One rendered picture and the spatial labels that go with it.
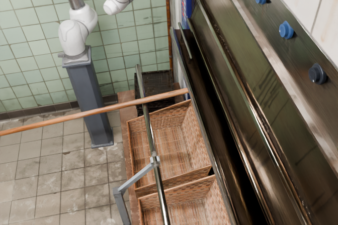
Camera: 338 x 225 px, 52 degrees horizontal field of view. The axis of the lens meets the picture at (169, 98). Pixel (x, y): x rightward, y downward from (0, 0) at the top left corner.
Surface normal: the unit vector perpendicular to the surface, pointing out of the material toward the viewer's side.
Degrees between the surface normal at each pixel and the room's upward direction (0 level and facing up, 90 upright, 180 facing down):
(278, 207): 70
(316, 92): 90
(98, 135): 90
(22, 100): 90
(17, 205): 0
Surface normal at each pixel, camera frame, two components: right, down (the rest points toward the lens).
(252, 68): -0.94, -0.08
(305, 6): -0.98, 0.17
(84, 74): 0.15, 0.70
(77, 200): -0.05, -0.69
